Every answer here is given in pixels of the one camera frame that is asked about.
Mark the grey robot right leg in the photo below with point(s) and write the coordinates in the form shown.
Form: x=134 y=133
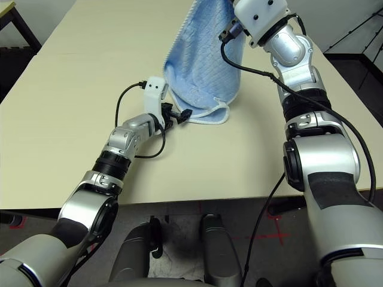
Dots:
x=218 y=248

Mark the grey robot left leg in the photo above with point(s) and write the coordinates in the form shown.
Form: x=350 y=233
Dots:
x=131 y=254

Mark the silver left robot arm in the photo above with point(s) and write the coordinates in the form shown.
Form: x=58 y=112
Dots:
x=128 y=131

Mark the black table base foot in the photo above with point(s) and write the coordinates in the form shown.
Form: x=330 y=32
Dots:
x=284 y=204
x=9 y=217

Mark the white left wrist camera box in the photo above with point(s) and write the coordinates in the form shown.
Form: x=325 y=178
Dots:
x=154 y=89

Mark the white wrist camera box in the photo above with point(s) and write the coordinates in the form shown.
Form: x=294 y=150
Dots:
x=154 y=89
x=260 y=18

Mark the grey robot leg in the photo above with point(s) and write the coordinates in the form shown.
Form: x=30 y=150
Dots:
x=131 y=254
x=218 y=248

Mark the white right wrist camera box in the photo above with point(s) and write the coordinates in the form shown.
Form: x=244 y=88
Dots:
x=260 y=18

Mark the red floor tape cross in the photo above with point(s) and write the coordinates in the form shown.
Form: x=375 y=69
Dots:
x=278 y=233

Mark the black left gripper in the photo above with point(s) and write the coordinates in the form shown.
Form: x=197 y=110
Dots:
x=169 y=115

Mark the black framed side table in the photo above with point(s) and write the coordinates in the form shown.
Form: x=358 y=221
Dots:
x=6 y=6

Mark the light blue towel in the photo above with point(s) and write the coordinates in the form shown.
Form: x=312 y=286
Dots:
x=197 y=59

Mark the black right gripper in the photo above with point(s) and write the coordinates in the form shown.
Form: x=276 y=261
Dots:
x=234 y=21

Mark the red floor tape mark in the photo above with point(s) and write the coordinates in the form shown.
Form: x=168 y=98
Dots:
x=24 y=222

